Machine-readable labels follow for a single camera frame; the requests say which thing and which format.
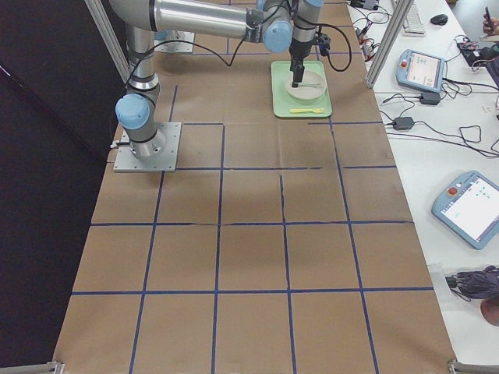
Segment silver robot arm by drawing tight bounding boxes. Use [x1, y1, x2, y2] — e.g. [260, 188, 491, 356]
[111, 1, 324, 161]

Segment black power adapter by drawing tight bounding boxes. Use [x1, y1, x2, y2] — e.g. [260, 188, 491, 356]
[392, 117, 415, 131]
[419, 92, 441, 106]

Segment white round plate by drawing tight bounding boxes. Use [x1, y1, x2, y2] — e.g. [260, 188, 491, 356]
[285, 70, 326, 101]

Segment near teach pendant tablet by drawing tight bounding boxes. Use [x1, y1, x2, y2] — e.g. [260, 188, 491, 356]
[431, 171, 498, 250]

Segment aluminium frame post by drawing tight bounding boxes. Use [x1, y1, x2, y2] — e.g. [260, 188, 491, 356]
[365, 0, 413, 89]

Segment far teach pendant tablet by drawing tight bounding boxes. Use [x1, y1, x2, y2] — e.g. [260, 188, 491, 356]
[395, 49, 445, 94]

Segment brown paper table cover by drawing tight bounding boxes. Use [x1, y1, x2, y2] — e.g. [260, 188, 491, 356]
[54, 1, 455, 373]

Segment light green plastic tray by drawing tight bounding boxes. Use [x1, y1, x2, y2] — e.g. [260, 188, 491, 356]
[271, 60, 332, 118]

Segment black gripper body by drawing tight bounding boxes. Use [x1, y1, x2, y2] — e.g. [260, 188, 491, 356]
[289, 38, 313, 74]

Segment yellow plastic fork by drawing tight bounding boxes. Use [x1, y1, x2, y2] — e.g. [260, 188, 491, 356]
[289, 108, 324, 114]

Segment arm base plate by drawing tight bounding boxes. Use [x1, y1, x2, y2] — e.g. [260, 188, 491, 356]
[113, 122, 182, 172]
[154, 30, 195, 54]

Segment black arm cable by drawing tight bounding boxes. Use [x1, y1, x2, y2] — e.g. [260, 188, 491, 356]
[124, 21, 354, 86]

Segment teach pendant tablet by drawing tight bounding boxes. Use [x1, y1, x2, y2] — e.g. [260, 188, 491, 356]
[395, 49, 445, 94]
[431, 171, 498, 250]

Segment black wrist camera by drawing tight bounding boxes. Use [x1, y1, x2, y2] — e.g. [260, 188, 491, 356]
[316, 32, 331, 57]

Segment black curtain panel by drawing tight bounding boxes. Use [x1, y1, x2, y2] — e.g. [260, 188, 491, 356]
[1, 1, 122, 366]

